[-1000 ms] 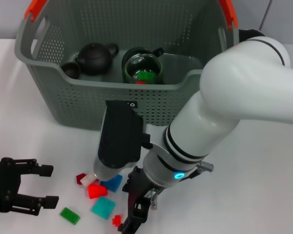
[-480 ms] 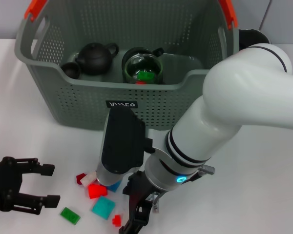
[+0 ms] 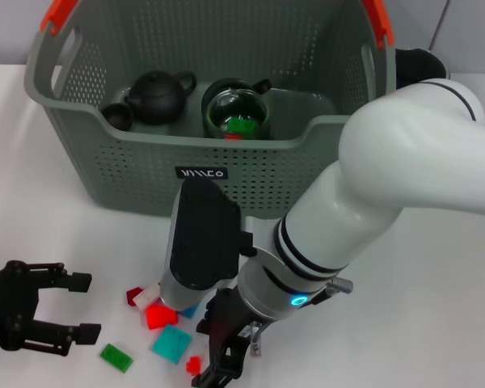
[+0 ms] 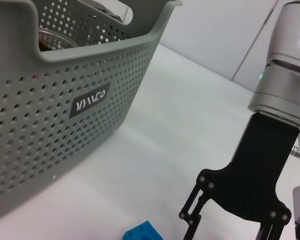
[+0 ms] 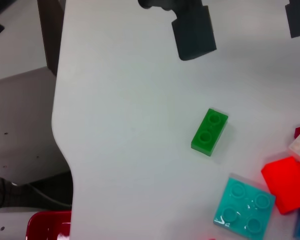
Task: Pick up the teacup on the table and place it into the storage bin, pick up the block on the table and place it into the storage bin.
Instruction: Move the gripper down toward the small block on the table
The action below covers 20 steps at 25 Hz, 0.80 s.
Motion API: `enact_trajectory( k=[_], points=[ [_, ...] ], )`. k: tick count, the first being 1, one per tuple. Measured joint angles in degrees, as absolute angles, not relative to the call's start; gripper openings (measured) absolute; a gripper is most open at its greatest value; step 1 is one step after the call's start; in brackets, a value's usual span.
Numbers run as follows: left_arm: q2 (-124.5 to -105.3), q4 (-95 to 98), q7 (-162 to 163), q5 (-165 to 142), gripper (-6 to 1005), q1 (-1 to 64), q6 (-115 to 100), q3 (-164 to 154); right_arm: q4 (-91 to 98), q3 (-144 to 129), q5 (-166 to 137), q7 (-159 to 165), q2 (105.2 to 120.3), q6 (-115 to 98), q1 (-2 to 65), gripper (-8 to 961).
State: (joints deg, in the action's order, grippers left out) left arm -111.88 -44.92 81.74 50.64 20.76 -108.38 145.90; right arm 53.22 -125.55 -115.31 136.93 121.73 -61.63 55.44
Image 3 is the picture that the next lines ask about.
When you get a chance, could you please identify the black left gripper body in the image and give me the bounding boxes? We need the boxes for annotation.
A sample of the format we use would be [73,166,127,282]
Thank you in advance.
[0,261,40,351]

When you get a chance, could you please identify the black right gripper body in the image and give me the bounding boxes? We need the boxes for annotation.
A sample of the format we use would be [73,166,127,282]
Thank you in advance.
[205,287,254,365]

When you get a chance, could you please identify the green toy brick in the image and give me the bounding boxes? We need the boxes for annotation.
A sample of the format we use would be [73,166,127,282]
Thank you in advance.
[228,116,255,133]

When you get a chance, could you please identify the grey perforated storage bin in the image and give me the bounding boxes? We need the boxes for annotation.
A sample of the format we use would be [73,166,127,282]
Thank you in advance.
[23,0,397,222]

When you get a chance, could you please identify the small black ceramic teacup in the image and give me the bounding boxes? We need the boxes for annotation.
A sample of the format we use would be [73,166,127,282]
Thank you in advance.
[100,101,135,131]

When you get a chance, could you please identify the blue toy plate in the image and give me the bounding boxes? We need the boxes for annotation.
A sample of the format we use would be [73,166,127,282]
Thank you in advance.
[176,303,200,320]

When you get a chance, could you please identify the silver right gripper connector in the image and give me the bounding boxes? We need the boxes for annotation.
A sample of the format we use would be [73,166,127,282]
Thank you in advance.
[248,321,264,357]

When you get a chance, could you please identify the green flat toy plate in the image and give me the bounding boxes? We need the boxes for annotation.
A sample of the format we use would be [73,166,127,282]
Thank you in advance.
[99,343,133,373]

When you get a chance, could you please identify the cyan toy plate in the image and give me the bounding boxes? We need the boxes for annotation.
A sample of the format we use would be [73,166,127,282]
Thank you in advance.
[151,325,193,365]

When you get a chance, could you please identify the large red toy brick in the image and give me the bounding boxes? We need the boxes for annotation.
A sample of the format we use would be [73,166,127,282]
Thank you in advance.
[145,306,178,331]

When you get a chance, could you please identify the dark red toy brick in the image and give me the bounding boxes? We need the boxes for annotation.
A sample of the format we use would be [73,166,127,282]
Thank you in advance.
[125,286,143,309]

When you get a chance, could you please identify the short white toy brick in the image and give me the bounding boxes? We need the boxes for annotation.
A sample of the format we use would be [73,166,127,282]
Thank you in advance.
[132,284,162,310]

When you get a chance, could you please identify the black ceramic teapot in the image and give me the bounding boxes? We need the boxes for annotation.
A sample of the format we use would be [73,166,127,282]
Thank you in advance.
[123,69,197,124]

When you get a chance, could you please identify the dark right gripper cable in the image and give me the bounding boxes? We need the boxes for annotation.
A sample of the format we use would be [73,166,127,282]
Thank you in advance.
[313,277,355,306]

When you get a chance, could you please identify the glass pitcher with black handle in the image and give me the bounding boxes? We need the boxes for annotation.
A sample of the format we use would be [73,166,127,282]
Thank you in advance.
[394,47,449,88]

